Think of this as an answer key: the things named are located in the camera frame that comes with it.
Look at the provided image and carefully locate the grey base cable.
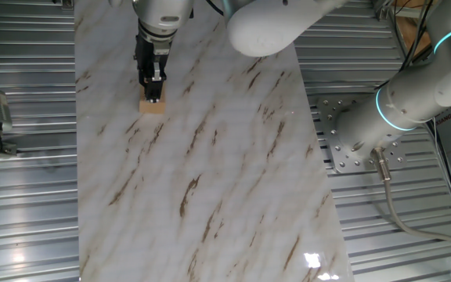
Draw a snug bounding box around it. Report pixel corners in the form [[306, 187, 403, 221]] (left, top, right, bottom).
[[369, 146, 451, 258]]

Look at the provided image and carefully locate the small wooden block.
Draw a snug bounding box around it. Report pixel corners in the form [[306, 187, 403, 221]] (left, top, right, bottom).
[[139, 86, 168, 115]]

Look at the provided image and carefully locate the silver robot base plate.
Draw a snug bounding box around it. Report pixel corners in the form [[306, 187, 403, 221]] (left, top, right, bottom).
[[316, 96, 407, 174]]

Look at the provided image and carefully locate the black base cable bundle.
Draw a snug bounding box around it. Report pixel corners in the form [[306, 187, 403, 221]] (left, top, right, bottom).
[[377, 0, 436, 90]]

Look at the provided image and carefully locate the marble pattern mat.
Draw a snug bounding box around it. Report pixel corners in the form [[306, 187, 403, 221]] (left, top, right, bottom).
[[74, 0, 355, 282]]

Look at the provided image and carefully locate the thick black gripper cable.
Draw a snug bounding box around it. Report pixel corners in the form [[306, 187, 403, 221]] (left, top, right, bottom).
[[204, 0, 226, 16]]

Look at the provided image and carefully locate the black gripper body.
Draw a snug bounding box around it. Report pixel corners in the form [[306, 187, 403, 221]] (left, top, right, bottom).
[[133, 31, 171, 85]]

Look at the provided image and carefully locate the silver metal bracket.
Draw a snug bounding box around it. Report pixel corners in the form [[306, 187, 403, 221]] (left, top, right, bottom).
[[373, 0, 411, 21]]

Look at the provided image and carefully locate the brown wooden board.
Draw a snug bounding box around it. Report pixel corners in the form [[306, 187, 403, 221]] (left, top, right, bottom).
[[391, 0, 434, 60]]

